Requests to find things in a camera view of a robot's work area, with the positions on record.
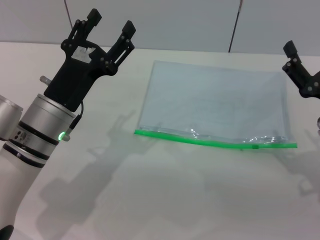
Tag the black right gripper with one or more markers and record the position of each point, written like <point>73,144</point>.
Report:
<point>313,90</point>

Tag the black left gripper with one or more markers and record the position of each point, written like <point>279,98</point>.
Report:
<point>72,77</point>

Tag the clear green-zip document bag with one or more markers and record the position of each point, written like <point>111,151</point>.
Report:
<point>212,100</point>

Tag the green zip slider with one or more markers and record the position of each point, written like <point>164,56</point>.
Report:
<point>255,147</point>

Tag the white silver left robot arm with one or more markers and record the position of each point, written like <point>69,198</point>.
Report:
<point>37,120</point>

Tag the silver connector plug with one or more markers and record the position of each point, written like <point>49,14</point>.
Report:
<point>45,80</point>
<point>318,125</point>

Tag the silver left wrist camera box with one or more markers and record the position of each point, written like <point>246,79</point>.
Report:
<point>8,117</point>

